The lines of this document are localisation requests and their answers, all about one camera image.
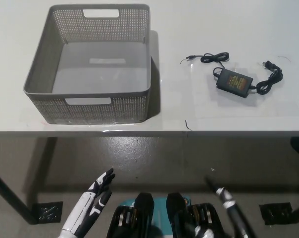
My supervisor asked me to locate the black floor tape square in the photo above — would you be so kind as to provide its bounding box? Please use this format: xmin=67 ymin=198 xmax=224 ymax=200
xmin=32 ymin=201 xmax=63 ymax=223
xmin=259 ymin=202 xmax=294 ymax=225

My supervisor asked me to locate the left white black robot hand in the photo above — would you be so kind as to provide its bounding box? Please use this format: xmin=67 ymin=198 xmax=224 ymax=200
xmin=55 ymin=168 xmax=116 ymax=238

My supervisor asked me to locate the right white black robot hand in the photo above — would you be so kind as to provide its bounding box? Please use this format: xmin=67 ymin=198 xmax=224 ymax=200
xmin=204 ymin=175 xmax=252 ymax=238

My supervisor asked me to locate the black power adapter with cord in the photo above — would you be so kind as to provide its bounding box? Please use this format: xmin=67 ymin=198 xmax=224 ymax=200
xmin=184 ymin=51 xmax=284 ymax=95

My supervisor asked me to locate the grey perforated plastic basket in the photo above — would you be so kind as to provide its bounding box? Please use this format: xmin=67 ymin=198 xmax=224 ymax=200
xmin=22 ymin=3 xmax=157 ymax=124

